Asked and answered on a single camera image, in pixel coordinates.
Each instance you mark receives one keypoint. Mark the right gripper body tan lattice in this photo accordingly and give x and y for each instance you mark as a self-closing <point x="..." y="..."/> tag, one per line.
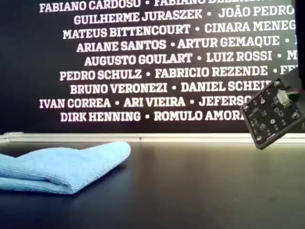
<point x="300" y="35"/>

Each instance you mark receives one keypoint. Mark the light blue microfibre cloth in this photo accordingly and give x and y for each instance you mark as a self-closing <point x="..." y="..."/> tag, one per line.
<point x="59" y="164"/>

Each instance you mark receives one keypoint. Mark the black banner with white names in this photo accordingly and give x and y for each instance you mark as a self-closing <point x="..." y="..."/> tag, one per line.
<point x="35" y="47"/>

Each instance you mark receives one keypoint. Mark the grey right camera bracket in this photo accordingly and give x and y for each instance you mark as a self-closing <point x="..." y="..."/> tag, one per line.
<point x="294" y="78"/>

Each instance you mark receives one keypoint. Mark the aluminium table frame rail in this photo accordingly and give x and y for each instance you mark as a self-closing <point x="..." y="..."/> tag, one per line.
<point x="143" y="138"/>

